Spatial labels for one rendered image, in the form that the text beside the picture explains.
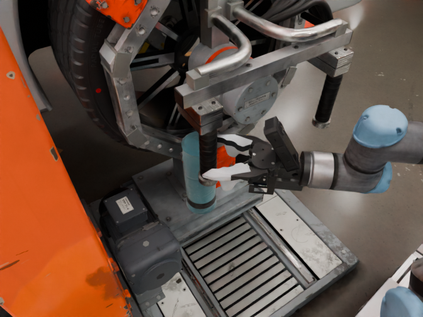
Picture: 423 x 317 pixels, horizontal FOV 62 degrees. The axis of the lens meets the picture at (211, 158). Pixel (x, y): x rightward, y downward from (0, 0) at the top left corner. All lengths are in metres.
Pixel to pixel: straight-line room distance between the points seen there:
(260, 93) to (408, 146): 0.32
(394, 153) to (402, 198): 1.23
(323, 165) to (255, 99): 0.22
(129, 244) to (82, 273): 0.48
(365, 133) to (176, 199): 0.91
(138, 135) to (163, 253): 0.38
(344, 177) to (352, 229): 0.99
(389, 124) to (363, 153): 0.07
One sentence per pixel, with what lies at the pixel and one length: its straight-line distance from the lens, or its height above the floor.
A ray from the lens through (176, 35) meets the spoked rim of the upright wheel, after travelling 0.92.
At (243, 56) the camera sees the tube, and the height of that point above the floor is 1.01.
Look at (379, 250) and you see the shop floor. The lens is 1.69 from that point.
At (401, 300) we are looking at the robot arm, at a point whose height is 1.02.
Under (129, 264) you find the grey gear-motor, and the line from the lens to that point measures 1.08.
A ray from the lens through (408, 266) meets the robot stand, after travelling 1.41.
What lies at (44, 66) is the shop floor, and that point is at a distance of 2.76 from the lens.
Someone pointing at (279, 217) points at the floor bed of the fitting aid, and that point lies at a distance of 1.55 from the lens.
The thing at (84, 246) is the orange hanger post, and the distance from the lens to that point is 0.58.
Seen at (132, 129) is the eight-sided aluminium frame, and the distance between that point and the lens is 0.87.
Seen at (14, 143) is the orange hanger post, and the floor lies 1.09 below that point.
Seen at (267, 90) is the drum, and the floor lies 0.87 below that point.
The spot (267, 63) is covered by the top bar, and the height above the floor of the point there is 0.98.
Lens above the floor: 1.35
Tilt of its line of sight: 47 degrees down
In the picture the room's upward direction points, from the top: straight up
